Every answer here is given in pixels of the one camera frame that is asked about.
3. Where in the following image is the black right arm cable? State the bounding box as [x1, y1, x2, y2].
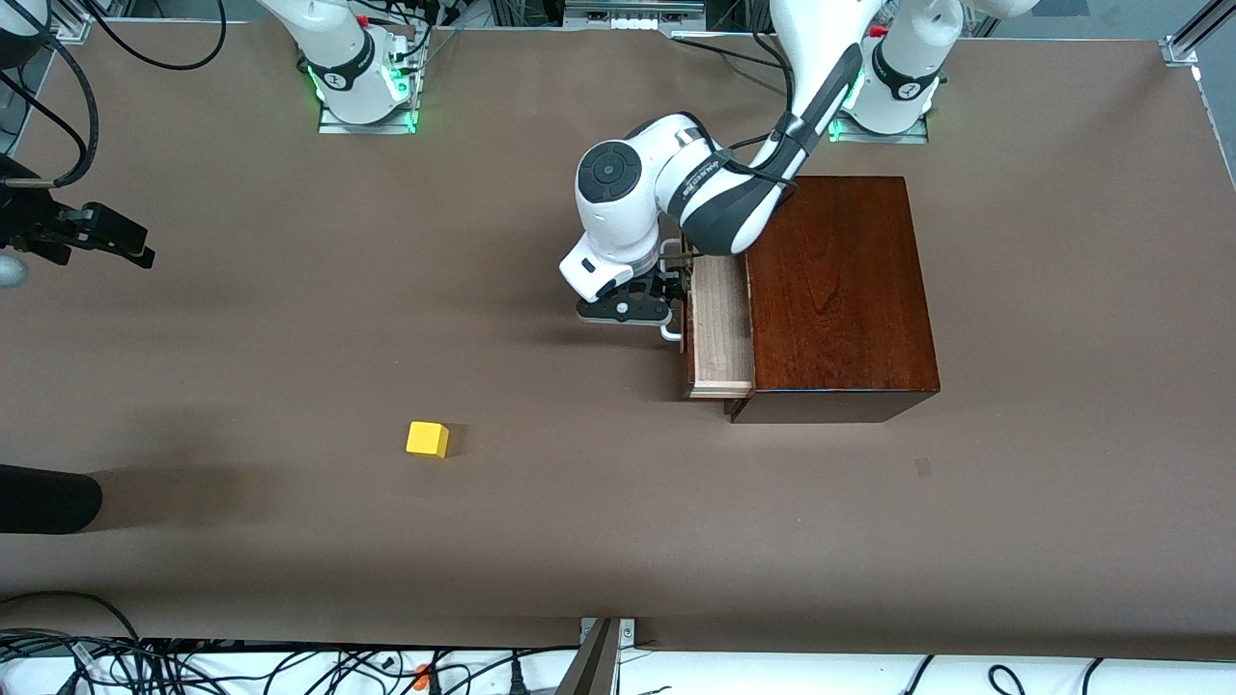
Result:
[0, 0, 229, 186]

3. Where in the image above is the thin black table cable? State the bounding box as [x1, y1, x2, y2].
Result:
[671, 34, 788, 73]

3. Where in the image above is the small metal bracket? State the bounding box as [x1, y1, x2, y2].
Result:
[579, 618, 637, 695]

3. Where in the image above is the dark metal pole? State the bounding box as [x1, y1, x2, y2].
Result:
[555, 618, 621, 695]

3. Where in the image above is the dark brown wooden cabinet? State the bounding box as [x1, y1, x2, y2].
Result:
[724, 176, 942, 425]

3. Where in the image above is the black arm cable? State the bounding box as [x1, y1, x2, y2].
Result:
[0, 0, 229, 186]
[719, 29, 804, 189]

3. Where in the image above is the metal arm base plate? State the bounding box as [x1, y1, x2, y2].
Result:
[827, 53, 931, 145]
[319, 29, 420, 135]

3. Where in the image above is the black ribbed cylinder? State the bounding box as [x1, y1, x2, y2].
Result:
[0, 464, 104, 535]

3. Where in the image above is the light wood drawer white handle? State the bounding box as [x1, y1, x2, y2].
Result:
[660, 253, 757, 401]

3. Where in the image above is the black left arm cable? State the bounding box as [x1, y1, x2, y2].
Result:
[719, 29, 804, 189]

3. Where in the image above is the black looping floor cable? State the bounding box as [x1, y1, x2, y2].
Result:
[0, 590, 146, 657]

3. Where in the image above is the white power strip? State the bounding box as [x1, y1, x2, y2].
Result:
[565, 0, 706, 32]

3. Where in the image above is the aluminium frame profile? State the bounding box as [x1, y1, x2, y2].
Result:
[1162, 0, 1236, 67]
[39, 0, 131, 44]

